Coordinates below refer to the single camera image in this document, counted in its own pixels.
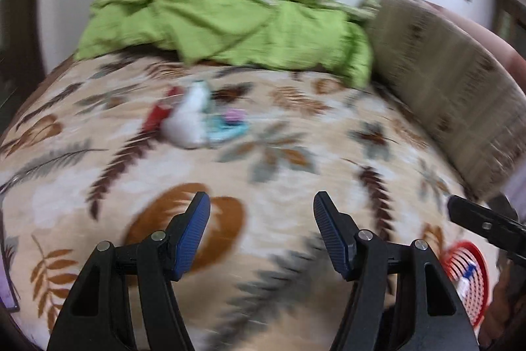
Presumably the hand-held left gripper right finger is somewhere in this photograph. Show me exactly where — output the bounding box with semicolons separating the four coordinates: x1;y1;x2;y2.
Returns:
313;190;479;351

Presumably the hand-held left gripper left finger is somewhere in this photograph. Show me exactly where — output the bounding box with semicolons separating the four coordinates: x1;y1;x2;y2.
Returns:
47;191;212;351

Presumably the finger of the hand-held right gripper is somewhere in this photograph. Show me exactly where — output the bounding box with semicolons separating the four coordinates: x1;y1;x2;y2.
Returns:
447;195;526;253

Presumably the white blue toothpaste tube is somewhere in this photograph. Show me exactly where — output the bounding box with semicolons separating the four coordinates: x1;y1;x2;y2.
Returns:
458;263;479;294

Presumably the red plastic basket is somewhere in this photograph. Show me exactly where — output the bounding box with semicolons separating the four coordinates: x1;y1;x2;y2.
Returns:
440;240;491;329

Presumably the leaf print blanket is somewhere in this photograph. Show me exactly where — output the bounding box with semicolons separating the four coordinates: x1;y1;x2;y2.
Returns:
0;55;510;351

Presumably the teal tube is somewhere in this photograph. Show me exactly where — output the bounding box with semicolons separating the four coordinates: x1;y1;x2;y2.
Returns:
203;116;251;144

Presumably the small red box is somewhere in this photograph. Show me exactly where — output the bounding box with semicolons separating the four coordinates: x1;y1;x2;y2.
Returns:
142;86;183;134

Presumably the brown striped pillow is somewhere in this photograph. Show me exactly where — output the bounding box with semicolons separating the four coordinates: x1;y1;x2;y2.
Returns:
364;0;526;199

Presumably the pale pink headboard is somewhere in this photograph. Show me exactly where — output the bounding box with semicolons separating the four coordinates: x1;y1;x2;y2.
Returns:
427;0;526;97

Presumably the dark-edged purple flat object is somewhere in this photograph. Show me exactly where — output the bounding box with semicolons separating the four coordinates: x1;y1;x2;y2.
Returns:
0;236;20;313

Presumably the dark wooden cabinet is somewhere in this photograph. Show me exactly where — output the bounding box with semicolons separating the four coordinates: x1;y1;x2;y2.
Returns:
491;0;526;60

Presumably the green quilt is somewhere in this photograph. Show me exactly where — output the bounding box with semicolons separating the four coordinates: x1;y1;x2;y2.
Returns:
74;0;381;88

